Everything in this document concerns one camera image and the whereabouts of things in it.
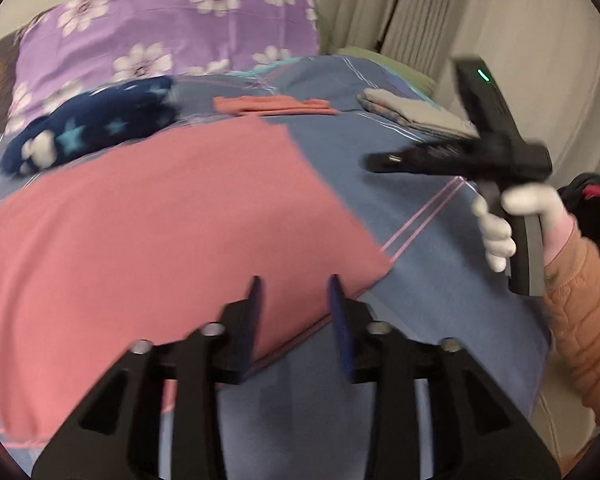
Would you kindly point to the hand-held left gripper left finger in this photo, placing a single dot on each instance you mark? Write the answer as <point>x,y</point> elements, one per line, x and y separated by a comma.
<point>250,320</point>

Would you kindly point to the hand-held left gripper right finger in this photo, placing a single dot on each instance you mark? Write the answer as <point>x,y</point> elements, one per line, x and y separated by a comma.
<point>341,325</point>

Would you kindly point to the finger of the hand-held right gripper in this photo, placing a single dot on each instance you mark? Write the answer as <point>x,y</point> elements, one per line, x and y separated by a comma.
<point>410,160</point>

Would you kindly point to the pink long-sleeve shirt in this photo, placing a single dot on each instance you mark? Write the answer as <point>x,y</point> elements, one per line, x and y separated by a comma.
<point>155,235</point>

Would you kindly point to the person's right forearm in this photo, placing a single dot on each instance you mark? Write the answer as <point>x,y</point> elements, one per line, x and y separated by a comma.
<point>585,310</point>

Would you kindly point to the person's right hand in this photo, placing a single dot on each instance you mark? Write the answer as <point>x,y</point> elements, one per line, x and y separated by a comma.
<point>500,245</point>

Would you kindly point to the folded beige garment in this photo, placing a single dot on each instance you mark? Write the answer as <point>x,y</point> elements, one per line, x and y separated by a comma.
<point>425,112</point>

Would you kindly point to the folded patterned garment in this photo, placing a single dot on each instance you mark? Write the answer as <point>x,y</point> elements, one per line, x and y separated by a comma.
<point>385,112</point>

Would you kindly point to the dark cloth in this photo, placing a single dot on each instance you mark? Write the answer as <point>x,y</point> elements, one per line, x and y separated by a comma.
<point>582,187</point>

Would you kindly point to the plaid blue bed sheet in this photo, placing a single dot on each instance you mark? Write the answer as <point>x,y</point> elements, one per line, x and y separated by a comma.
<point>430,285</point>

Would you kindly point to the green pillow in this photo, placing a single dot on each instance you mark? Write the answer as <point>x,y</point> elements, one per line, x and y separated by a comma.
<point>380,57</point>

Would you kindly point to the cream pleated curtain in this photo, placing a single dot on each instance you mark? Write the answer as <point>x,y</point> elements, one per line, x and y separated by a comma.
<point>430,10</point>

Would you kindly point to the folded orange garment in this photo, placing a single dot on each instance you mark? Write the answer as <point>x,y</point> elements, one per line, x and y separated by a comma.
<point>260,104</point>

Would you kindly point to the navy star print blanket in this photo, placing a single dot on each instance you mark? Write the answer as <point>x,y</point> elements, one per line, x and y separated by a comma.
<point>105,120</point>

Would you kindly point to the purple floral pillow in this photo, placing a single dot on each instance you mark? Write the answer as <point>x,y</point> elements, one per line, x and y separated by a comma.
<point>180,30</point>

